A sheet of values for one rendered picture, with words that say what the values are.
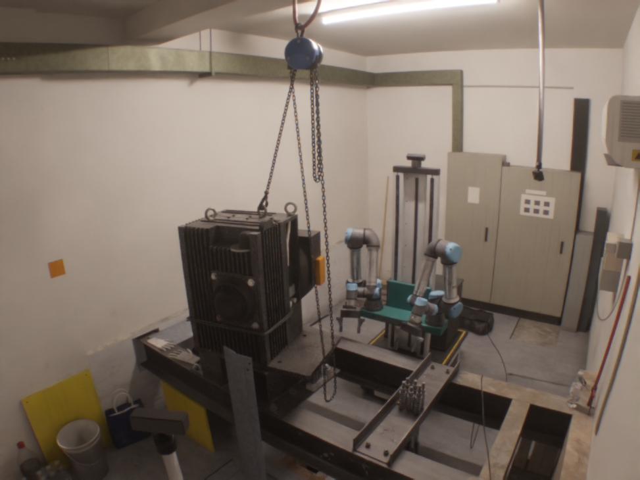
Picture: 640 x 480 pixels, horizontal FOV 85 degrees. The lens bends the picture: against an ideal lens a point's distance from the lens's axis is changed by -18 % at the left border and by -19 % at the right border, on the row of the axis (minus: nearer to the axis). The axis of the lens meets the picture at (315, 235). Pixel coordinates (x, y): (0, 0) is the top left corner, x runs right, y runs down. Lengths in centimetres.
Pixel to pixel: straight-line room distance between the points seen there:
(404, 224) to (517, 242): 179
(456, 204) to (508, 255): 79
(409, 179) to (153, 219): 184
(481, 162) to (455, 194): 47
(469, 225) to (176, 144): 308
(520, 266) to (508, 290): 30
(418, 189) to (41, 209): 245
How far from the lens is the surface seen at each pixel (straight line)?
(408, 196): 306
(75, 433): 314
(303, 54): 193
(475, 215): 462
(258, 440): 236
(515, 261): 464
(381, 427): 219
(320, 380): 245
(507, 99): 469
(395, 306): 325
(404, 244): 315
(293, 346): 240
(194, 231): 220
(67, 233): 281
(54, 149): 275
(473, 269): 478
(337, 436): 214
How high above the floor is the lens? 212
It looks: 16 degrees down
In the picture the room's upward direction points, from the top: 2 degrees counter-clockwise
